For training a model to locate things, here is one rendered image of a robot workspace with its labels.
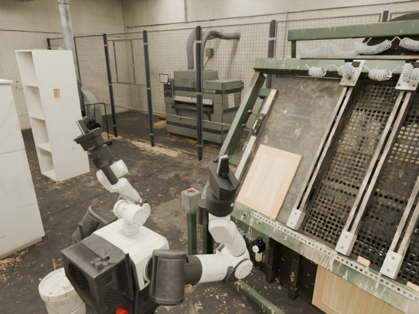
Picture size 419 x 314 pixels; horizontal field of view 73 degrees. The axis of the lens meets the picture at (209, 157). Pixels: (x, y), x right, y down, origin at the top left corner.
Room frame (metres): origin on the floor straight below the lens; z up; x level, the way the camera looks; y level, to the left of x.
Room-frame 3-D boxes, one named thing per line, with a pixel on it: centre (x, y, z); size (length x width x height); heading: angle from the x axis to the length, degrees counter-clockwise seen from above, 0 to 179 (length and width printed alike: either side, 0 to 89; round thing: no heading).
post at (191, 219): (2.07, 0.15, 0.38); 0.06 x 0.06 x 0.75; 41
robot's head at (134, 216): (0.87, 0.28, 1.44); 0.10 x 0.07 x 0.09; 52
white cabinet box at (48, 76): (4.69, 2.56, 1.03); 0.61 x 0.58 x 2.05; 52
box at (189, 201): (2.07, 0.15, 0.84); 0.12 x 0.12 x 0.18; 41
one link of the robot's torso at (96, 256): (0.83, 0.32, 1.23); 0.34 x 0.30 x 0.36; 52
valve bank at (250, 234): (1.78, -0.19, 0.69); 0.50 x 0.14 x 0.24; 41
